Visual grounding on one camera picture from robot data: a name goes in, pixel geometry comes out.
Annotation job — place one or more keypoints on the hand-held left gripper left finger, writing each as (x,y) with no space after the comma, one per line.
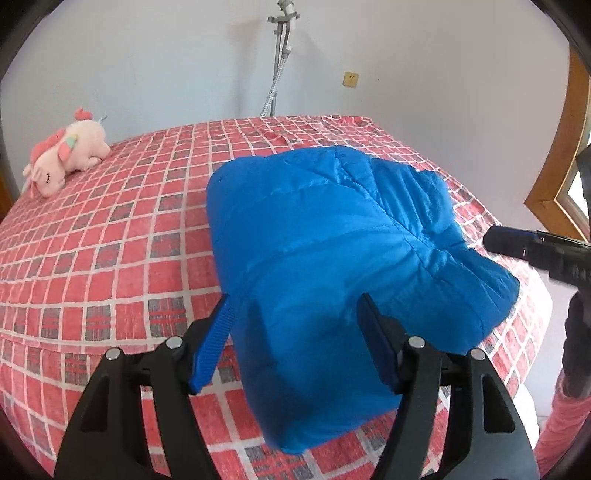
(212,346)

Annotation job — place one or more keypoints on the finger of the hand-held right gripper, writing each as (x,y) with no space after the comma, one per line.
(540,249)

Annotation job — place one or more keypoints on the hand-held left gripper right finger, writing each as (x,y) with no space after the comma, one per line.
(376,346)

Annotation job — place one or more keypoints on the blue puffer jacket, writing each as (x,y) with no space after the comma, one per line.
(332,258)

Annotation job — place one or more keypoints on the person's right forearm pink sleeve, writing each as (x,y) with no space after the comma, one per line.
(563,429)

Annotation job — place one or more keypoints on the bed with red plaid sheet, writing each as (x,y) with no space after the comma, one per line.
(115,230)

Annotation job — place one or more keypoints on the pink unicorn plush toy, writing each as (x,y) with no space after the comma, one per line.
(69,147)

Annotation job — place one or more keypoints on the grey garment steamer pole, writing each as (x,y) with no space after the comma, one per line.
(279,50)

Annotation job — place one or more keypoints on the wooden window frame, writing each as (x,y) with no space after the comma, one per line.
(561,152)

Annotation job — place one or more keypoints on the yellow wall socket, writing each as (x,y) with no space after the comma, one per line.
(351,78)

